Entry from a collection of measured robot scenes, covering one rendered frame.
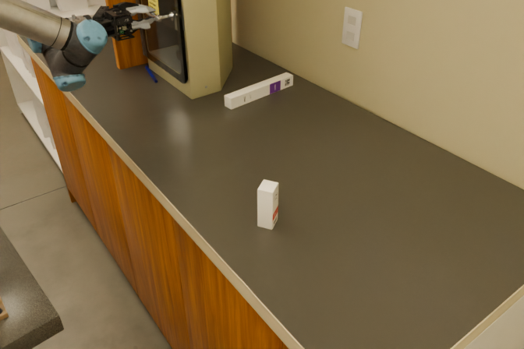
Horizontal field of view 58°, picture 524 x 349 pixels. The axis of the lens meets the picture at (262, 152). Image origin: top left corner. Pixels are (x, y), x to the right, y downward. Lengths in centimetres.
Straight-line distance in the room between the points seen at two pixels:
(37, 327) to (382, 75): 109
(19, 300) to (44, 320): 8
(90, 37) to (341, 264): 77
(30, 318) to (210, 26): 95
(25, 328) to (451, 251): 80
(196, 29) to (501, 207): 95
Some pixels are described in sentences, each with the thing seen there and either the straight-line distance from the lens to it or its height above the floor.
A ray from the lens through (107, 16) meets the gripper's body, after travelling 145.
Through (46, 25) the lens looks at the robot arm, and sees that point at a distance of 122.
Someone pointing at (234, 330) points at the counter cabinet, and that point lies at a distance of 117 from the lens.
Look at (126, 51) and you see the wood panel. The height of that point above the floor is 100.
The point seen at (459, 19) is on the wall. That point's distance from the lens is 129.
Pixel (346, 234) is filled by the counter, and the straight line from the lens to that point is 102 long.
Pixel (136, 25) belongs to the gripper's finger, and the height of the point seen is 118.
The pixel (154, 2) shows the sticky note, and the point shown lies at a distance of 159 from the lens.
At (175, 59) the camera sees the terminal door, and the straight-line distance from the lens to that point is 154.
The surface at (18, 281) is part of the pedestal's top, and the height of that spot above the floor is 94.
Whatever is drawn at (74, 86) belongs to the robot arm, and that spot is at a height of 109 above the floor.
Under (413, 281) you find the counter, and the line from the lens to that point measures 96.
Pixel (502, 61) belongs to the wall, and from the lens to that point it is 125.
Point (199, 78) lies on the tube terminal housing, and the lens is 153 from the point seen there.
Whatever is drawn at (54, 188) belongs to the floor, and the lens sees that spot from 293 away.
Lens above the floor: 162
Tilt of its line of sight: 33 degrees down
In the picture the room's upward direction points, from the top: straight up
